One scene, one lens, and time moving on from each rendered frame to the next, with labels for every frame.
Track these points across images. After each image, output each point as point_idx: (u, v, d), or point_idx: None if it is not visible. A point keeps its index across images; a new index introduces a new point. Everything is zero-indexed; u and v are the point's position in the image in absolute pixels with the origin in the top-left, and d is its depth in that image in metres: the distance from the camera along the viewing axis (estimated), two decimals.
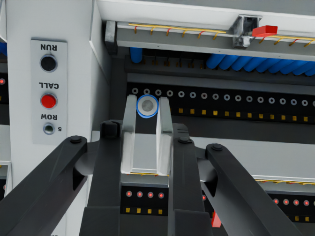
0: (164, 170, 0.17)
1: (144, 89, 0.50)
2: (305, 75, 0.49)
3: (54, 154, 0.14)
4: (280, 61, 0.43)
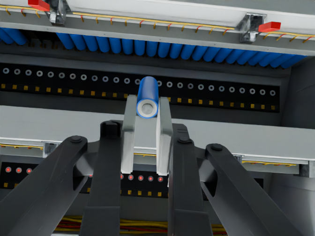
0: (164, 170, 0.17)
1: (15, 69, 0.53)
2: (164, 57, 0.52)
3: (54, 154, 0.14)
4: (122, 41, 0.46)
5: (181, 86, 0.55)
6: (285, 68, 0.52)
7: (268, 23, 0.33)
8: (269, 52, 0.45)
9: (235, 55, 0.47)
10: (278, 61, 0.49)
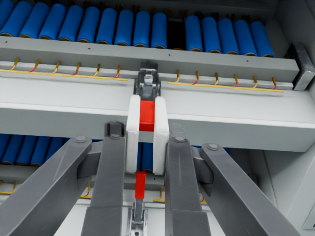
0: (160, 169, 0.17)
1: None
2: None
3: (58, 154, 0.14)
4: (76, 30, 0.32)
5: None
6: None
7: None
8: None
9: None
10: None
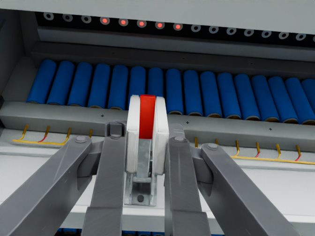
0: (160, 169, 0.17)
1: None
2: None
3: (58, 154, 0.14)
4: (310, 107, 0.32)
5: (212, 26, 0.32)
6: (48, 60, 0.32)
7: (148, 116, 0.22)
8: (92, 104, 0.29)
9: (140, 91, 0.30)
10: (66, 77, 0.31)
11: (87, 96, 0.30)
